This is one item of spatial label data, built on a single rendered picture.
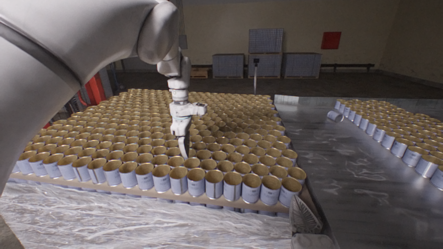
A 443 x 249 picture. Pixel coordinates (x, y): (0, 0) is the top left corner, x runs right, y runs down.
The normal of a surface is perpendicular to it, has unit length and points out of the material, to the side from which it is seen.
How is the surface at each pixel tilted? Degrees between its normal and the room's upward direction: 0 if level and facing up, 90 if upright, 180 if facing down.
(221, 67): 88
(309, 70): 89
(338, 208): 0
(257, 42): 88
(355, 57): 90
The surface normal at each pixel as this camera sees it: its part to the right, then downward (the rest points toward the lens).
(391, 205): -0.02, -0.92
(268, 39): -0.13, 0.40
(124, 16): 0.98, 0.15
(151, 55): 0.54, 0.82
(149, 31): 0.16, 0.33
